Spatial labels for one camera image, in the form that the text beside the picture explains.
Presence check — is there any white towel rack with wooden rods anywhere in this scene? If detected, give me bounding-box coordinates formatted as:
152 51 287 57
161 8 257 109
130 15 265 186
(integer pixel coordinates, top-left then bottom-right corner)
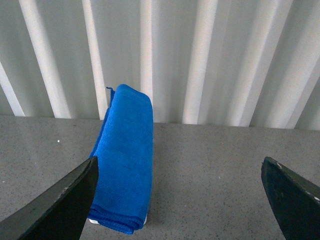
89 216 148 225

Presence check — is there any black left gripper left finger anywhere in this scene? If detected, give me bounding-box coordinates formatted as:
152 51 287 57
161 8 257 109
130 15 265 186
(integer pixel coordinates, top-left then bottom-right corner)
0 156 99 240

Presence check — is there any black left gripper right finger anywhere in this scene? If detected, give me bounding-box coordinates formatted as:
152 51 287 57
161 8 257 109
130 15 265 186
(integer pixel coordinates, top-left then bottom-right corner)
261 156 320 240

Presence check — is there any blue microfiber cloth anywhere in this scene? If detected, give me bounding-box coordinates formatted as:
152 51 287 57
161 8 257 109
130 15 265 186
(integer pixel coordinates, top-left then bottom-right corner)
88 84 154 235

